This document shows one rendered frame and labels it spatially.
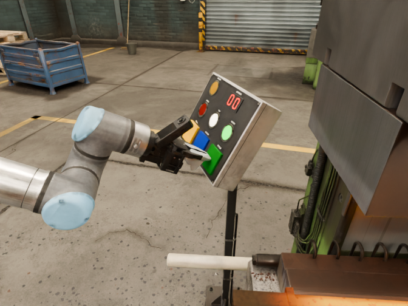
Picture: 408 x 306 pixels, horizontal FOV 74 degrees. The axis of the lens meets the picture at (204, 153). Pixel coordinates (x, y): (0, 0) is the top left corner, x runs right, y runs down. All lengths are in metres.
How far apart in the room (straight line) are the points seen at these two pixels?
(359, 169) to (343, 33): 0.16
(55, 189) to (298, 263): 0.51
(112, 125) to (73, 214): 0.21
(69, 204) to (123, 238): 1.44
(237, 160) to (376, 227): 0.37
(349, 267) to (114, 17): 9.33
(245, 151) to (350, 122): 0.50
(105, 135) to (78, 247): 1.47
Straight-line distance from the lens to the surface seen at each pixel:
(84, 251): 2.04
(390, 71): 0.27
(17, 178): 0.63
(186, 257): 1.03
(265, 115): 0.77
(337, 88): 0.36
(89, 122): 0.67
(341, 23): 0.38
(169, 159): 0.75
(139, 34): 9.27
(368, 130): 0.29
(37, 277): 2.02
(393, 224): 0.74
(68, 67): 5.40
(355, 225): 0.71
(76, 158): 0.72
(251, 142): 0.78
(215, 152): 0.82
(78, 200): 0.61
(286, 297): 0.53
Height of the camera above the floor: 1.45
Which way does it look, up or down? 30 degrees down
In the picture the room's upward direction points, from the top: straight up
